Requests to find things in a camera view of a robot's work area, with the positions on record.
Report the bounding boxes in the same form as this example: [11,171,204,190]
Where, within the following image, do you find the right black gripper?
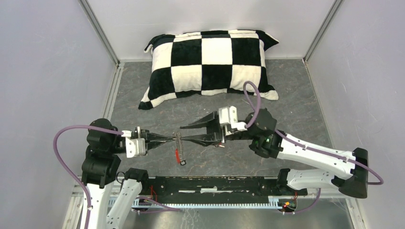
[180,110,256,146]

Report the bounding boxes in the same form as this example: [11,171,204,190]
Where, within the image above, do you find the metal keyring with red handle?
[173,131,186,165]

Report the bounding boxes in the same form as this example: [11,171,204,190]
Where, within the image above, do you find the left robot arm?
[80,118,175,229]

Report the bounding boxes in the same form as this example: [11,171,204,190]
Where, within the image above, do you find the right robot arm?
[181,106,368,198]

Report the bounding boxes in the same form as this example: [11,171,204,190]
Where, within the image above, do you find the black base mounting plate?
[140,177,308,205]

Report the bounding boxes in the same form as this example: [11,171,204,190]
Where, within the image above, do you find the black white checkered pillow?
[139,30,278,110]

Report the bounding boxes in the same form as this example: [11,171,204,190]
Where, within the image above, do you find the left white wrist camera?
[121,130,146,158]

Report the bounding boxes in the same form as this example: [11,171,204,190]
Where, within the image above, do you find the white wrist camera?
[121,130,146,158]
[218,106,247,133]

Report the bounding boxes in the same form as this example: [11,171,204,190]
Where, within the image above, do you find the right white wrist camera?
[218,106,247,133]

